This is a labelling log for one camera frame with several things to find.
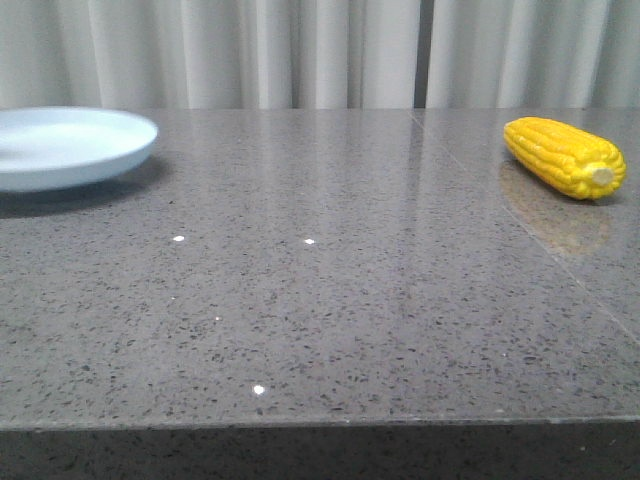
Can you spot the yellow corn cob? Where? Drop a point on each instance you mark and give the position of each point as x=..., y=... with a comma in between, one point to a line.
x=573, y=161

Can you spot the white pleated curtain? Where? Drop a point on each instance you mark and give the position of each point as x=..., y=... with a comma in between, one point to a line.
x=320, y=54

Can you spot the light blue round plate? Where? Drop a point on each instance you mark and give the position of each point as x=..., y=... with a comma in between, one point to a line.
x=52, y=148

